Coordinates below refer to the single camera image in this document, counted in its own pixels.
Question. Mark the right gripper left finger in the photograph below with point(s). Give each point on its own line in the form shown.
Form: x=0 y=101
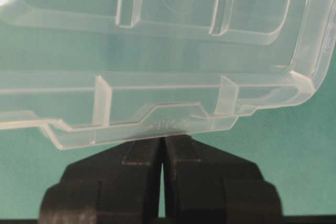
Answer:
x=118 y=185

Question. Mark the clear plastic box lid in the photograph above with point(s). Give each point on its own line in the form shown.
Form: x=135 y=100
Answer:
x=93 y=72

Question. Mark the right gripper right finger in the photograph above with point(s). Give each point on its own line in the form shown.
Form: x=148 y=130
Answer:
x=206 y=185

